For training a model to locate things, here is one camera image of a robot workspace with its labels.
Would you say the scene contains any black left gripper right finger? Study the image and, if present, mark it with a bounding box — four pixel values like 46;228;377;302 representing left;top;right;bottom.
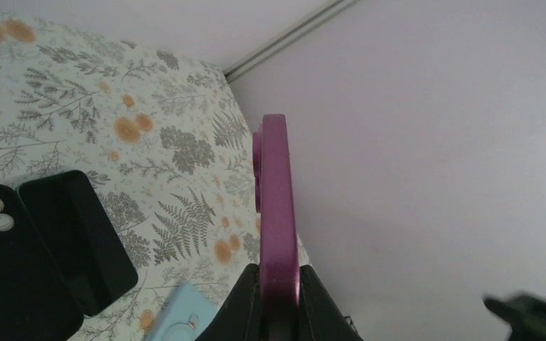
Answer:
298;265;362;341

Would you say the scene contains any light blue phone case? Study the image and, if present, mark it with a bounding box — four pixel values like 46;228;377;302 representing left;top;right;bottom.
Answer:
144;283;217;341

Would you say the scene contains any magenta smartphone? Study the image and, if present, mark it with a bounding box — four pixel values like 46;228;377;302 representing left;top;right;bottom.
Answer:
252;114;300;315

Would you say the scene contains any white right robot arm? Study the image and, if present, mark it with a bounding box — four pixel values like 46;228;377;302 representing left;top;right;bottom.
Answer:
483;294;546;341

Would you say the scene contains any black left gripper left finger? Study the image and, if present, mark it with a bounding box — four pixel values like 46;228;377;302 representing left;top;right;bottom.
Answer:
196;264;262;341

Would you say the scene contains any aluminium corner frame post right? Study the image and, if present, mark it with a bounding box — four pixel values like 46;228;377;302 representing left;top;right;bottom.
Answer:
223;0;358;84

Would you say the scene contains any dark teal smartphone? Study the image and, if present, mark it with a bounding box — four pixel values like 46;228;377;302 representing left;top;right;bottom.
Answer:
17;170;139;317

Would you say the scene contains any black phone case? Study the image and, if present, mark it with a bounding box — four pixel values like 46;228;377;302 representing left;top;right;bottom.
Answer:
0;185;83;340

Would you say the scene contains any floral patterned table mat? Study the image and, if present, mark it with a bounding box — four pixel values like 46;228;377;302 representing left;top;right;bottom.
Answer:
0;6;311;341

